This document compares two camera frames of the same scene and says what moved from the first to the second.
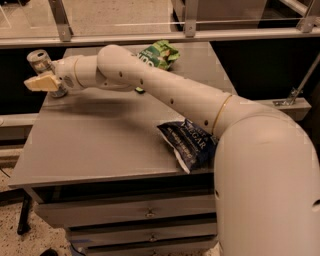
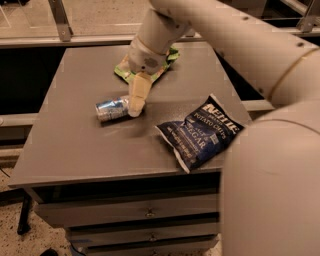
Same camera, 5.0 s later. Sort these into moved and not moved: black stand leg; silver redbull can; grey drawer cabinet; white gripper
Moved: white gripper; silver redbull can
Not moved: grey drawer cabinet; black stand leg
